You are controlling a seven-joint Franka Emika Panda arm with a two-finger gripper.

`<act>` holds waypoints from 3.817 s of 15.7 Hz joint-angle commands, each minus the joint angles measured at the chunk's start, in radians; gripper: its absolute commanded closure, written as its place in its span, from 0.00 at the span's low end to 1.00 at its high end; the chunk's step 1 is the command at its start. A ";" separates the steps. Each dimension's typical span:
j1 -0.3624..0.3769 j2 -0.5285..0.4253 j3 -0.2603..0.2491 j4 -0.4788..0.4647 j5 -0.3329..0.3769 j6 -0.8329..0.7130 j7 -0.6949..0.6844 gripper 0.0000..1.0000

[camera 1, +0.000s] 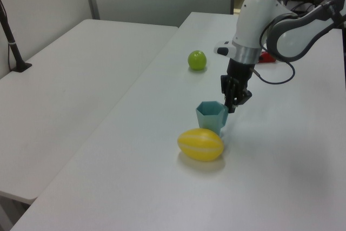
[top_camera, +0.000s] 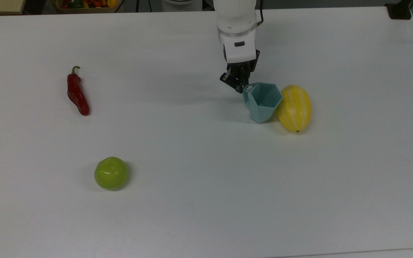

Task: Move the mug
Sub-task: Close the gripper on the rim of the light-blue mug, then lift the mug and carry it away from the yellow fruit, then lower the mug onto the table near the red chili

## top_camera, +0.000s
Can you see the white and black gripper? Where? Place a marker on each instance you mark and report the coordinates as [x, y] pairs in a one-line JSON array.
[[239, 52]]

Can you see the light blue faceted mug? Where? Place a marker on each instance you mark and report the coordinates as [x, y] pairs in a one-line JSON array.
[[264, 98]]

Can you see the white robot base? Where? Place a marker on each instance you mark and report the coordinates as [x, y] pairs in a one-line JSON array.
[[181, 3]]

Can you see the yellow striped melon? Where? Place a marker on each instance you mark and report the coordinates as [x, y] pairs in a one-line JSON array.
[[294, 108]]

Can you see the green apple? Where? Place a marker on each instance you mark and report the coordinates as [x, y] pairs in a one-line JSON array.
[[111, 173]]

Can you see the red chili pepper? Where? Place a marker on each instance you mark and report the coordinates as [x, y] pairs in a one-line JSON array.
[[76, 93]]

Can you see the box of toy vegetables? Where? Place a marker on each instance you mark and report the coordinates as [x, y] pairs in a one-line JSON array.
[[86, 5]]

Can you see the black table clamp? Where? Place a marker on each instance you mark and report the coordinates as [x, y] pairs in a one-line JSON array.
[[399, 10]]

